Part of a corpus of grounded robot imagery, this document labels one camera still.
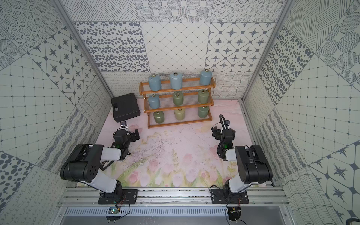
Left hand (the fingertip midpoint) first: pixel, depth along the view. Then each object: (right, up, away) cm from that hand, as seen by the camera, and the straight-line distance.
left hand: (134, 129), depth 94 cm
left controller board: (-2, -39, -23) cm, 45 cm away
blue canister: (+17, +30, -13) cm, 37 cm away
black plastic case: (-14, +16, +17) cm, 27 cm away
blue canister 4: (+15, +19, -4) cm, 25 cm away
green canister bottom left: (+17, +9, +4) cm, 19 cm away
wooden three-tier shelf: (+39, +28, -6) cm, 48 cm away
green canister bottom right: (+49, +12, +9) cm, 51 cm away
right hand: (+62, 0, 0) cm, 62 cm away
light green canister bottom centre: (+31, +10, +8) cm, 34 cm away
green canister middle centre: (+30, +22, -1) cm, 37 cm away
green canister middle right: (+48, +23, -1) cm, 53 cm away
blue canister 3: (+48, +34, -8) cm, 60 cm away
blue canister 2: (+30, +31, -12) cm, 45 cm away
